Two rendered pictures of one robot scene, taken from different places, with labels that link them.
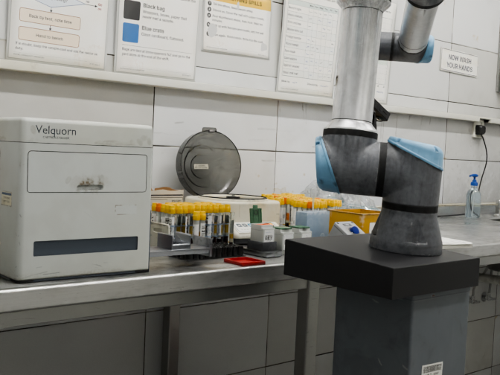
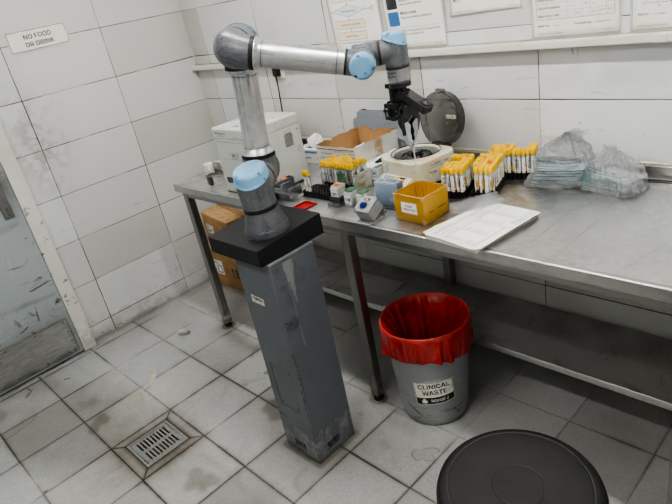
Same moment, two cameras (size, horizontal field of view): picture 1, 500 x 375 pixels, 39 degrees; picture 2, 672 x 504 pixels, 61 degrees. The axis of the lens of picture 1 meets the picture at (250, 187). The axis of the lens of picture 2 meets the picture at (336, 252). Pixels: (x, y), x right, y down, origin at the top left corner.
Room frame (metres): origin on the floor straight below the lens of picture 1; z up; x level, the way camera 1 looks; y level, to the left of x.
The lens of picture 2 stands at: (1.72, -2.15, 1.66)
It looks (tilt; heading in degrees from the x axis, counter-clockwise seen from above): 25 degrees down; 91
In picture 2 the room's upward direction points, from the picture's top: 12 degrees counter-clockwise
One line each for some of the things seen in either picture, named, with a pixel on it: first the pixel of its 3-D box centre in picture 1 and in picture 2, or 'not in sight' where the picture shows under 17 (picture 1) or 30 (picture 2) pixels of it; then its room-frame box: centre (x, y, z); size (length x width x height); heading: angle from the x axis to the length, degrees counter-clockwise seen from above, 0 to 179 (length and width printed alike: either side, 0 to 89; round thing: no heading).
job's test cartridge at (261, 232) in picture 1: (262, 236); (338, 192); (1.76, -0.04, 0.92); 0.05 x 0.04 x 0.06; 43
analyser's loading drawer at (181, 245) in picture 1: (165, 245); (279, 186); (1.52, 0.18, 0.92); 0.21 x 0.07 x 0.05; 131
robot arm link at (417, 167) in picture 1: (410, 170); (254, 184); (1.49, -0.33, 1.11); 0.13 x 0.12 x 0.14; 82
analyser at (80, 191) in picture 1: (64, 194); (262, 153); (1.47, 0.38, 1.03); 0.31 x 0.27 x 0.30; 131
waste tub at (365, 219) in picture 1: (360, 228); (421, 202); (2.02, -0.32, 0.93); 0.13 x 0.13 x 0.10; 38
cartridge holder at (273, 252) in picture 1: (261, 248); (339, 198); (1.76, -0.04, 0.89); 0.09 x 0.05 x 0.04; 43
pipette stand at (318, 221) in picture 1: (312, 229); (389, 193); (1.94, -0.18, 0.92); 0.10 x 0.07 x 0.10; 137
